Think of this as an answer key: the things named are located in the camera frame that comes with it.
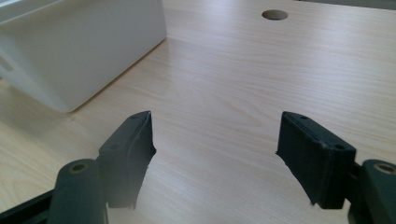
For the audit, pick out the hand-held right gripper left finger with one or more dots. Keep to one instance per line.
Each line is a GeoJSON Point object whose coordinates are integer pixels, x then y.
{"type": "Point", "coordinates": [124, 161]}

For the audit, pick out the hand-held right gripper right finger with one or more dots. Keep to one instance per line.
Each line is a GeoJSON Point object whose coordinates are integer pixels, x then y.
{"type": "Point", "coordinates": [314, 161]}

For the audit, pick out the white plastic box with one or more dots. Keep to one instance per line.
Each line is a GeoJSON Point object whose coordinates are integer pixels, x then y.
{"type": "Point", "coordinates": [74, 53]}

